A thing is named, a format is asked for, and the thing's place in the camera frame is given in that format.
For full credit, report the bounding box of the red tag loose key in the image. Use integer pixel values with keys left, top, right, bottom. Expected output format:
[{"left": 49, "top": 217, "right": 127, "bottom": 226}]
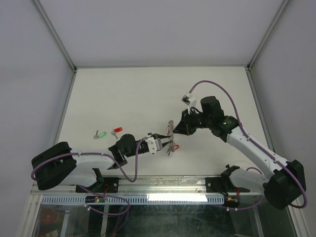
[{"left": 111, "top": 127, "right": 122, "bottom": 139}]

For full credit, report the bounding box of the aluminium frame post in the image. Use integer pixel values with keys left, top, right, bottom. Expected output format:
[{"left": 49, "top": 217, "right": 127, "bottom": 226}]
[
  {"left": 247, "top": 0, "right": 292, "bottom": 71},
  {"left": 30, "top": 0, "right": 77, "bottom": 72}
]

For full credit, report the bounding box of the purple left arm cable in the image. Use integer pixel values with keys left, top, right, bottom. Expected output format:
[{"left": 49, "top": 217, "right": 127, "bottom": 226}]
[{"left": 31, "top": 138, "right": 149, "bottom": 215}]

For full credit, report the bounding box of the white slotted cable duct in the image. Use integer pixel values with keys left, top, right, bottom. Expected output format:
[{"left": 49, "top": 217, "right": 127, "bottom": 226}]
[{"left": 41, "top": 193, "right": 225, "bottom": 206}]

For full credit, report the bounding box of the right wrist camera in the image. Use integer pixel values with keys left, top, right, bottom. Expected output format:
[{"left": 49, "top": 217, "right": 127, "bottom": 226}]
[{"left": 181, "top": 92, "right": 197, "bottom": 114}]

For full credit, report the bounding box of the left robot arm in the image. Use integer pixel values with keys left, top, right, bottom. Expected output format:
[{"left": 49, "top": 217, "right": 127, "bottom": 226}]
[{"left": 31, "top": 133, "right": 172, "bottom": 192}]

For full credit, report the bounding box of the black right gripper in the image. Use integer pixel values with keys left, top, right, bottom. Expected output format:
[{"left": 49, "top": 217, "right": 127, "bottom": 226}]
[{"left": 172, "top": 108, "right": 212, "bottom": 136}]

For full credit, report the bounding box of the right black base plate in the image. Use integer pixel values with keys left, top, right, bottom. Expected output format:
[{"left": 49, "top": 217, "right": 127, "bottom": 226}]
[{"left": 205, "top": 177, "right": 250, "bottom": 196}]

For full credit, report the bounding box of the left aluminium frame post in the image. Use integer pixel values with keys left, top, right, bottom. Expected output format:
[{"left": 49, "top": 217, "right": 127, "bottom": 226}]
[{"left": 30, "top": 0, "right": 77, "bottom": 72}]

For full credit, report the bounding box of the aluminium mounting rail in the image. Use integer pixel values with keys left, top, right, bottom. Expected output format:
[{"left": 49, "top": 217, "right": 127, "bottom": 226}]
[{"left": 32, "top": 174, "right": 297, "bottom": 197}]

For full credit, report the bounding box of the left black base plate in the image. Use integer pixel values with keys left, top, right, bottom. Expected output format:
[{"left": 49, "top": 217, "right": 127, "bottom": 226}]
[{"left": 86, "top": 177, "right": 120, "bottom": 194}]

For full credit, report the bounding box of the right aluminium frame post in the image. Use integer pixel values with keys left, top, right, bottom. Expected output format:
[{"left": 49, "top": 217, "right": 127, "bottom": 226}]
[{"left": 247, "top": 0, "right": 292, "bottom": 71}]

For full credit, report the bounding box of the green tag loose key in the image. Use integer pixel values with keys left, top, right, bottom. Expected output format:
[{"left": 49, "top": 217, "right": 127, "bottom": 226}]
[{"left": 93, "top": 130, "right": 107, "bottom": 139}]

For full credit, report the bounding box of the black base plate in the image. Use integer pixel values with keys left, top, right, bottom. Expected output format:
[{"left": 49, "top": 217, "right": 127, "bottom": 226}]
[
  {"left": 205, "top": 177, "right": 250, "bottom": 196},
  {"left": 86, "top": 177, "right": 120, "bottom": 194}
]

